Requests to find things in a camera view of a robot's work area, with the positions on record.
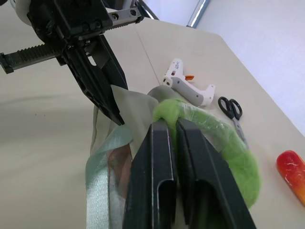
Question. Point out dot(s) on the white hot glue gun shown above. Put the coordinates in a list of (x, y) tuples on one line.
[(186, 88)]

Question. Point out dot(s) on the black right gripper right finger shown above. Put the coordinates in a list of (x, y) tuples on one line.
[(209, 167)]

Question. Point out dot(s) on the black metal frame leg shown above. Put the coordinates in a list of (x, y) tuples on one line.
[(149, 10)]

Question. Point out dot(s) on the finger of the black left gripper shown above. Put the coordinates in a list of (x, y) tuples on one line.
[(114, 66), (95, 88)]

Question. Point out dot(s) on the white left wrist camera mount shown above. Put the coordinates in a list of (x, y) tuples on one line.
[(22, 10)]

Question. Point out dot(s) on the silver metal chair leg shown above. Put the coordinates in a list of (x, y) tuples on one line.
[(196, 13)]

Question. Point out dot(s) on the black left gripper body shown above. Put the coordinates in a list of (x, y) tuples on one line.
[(71, 21)]

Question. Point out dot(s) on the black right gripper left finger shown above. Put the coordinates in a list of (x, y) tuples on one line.
[(147, 171)]

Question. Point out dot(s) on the red orange plush toy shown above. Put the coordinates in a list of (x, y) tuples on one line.
[(291, 171)]

